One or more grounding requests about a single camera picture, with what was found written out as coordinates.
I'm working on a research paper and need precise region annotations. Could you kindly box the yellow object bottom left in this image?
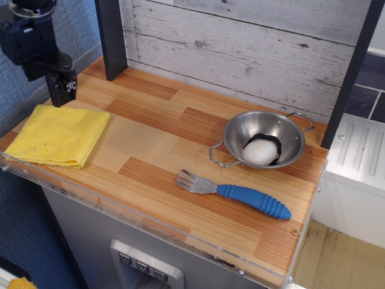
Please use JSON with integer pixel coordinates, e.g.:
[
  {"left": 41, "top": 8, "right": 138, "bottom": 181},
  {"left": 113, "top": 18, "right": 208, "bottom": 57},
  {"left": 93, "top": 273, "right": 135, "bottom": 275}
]
[{"left": 7, "top": 278, "right": 37, "bottom": 289}]

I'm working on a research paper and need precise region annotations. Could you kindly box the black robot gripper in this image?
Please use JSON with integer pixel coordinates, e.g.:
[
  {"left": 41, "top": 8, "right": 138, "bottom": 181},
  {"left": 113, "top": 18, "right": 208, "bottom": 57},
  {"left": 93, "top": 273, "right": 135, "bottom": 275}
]
[{"left": 1, "top": 13, "right": 77, "bottom": 107}]

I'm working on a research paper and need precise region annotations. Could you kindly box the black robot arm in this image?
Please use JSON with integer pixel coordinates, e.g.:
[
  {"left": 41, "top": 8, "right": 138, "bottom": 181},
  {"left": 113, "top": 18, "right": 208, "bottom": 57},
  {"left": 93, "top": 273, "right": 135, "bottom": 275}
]
[{"left": 1, "top": 1, "right": 77, "bottom": 107}]

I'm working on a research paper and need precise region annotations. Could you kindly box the silver dispenser button panel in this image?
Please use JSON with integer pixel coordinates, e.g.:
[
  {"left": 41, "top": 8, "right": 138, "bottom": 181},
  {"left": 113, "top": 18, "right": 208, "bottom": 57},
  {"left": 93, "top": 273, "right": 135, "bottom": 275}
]
[{"left": 110, "top": 239, "right": 185, "bottom": 288}]

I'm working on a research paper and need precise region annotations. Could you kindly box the dark upright post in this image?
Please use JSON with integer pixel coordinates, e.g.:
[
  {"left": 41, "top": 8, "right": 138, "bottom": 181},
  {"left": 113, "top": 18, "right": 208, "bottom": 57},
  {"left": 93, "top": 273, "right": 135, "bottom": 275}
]
[
  {"left": 94, "top": 0, "right": 128, "bottom": 81},
  {"left": 321, "top": 0, "right": 384, "bottom": 149}
]

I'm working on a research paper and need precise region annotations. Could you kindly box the dark right upright post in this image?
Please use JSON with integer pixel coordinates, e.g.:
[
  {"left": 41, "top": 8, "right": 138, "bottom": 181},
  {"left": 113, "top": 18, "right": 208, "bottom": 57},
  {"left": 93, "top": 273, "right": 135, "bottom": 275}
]
[{"left": 321, "top": 0, "right": 384, "bottom": 149}]

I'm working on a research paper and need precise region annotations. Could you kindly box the fork with blue handle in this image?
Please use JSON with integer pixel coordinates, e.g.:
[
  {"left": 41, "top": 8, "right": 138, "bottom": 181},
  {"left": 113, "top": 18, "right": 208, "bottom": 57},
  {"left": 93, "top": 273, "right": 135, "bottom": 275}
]
[{"left": 176, "top": 170, "right": 292, "bottom": 220}]

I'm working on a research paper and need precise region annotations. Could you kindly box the clear acrylic edge guard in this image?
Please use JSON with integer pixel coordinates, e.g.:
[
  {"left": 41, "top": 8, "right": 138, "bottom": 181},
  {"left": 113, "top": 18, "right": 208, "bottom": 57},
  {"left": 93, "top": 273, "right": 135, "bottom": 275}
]
[{"left": 1, "top": 146, "right": 328, "bottom": 288}]

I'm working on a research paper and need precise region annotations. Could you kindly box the steel bowl with handles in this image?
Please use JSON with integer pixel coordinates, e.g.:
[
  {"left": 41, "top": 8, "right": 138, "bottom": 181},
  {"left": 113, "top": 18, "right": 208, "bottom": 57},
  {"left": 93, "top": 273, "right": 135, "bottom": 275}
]
[{"left": 209, "top": 111, "right": 314, "bottom": 169}]

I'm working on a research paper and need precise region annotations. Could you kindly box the white and black sushi toy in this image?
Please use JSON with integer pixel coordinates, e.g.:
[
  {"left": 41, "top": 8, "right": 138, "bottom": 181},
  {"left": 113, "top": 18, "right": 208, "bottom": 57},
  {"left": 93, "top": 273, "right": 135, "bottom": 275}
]
[{"left": 242, "top": 133, "right": 282, "bottom": 166}]

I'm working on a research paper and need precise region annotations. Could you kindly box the dark left upright post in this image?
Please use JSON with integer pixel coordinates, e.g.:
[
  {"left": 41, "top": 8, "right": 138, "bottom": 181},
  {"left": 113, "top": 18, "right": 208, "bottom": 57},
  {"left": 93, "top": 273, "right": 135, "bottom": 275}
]
[{"left": 94, "top": 0, "right": 128, "bottom": 81}]

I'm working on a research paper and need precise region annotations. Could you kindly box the white ribbed cabinet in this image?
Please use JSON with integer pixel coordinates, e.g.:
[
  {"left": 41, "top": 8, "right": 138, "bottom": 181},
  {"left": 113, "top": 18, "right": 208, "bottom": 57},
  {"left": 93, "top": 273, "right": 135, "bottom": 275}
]
[{"left": 312, "top": 114, "right": 384, "bottom": 247}]

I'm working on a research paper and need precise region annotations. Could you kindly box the yellow towel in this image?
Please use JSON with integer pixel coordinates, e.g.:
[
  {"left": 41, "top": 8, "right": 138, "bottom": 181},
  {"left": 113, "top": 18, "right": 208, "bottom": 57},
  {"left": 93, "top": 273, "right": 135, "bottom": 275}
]
[{"left": 5, "top": 105, "right": 110, "bottom": 169}]

